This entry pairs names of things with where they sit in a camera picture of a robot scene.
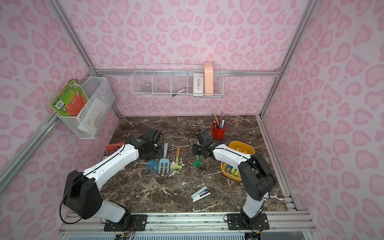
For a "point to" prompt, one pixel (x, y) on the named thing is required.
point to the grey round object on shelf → (147, 88)
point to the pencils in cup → (222, 123)
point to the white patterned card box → (198, 84)
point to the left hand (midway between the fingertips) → (160, 151)
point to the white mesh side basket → (101, 99)
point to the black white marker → (176, 94)
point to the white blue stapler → (201, 193)
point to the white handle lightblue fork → (165, 160)
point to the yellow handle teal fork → (152, 163)
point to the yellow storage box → (243, 147)
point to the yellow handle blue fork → (226, 167)
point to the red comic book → (111, 148)
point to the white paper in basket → (92, 116)
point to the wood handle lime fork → (235, 172)
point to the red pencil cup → (218, 133)
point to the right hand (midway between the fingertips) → (193, 148)
